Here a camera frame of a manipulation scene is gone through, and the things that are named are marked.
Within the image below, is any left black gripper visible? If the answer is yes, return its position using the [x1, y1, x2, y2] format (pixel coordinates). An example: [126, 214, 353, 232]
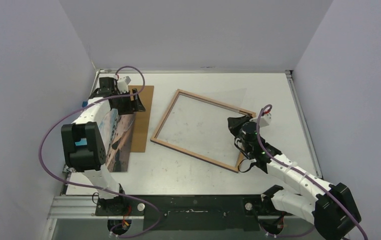
[114, 89, 145, 116]

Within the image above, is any brown cardboard backing board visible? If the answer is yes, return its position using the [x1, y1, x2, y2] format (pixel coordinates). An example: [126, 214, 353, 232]
[130, 85, 155, 153]

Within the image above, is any beach landscape photo print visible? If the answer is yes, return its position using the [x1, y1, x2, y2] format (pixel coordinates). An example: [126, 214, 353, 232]
[81, 101, 137, 173]

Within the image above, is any clear acrylic glass sheet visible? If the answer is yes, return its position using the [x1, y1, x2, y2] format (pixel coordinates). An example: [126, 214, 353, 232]
[157, 95, 243, 166]

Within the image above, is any blue wooden picture frame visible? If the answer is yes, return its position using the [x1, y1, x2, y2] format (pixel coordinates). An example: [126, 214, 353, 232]
[150, 89, 257, 173]

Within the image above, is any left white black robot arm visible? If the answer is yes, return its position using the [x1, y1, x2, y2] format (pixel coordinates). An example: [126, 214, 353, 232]
[61, 76, 146, 216]

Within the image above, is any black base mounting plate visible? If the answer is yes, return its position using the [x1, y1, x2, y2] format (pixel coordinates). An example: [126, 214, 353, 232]
[94, 194, 286, 231]

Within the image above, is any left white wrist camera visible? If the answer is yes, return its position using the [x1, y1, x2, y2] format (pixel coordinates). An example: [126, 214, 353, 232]
[117, 76, 131, 95]

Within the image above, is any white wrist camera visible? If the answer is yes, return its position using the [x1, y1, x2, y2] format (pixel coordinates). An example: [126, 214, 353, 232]
[117, 76, 131, 95]
[258, 113, 272, 128]

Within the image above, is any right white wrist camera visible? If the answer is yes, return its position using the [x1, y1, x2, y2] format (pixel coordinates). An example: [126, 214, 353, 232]
[258, 113, 272, 128]

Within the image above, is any aluminium front rail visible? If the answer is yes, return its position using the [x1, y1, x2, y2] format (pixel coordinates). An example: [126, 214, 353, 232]
[47, 195, 346, 220]

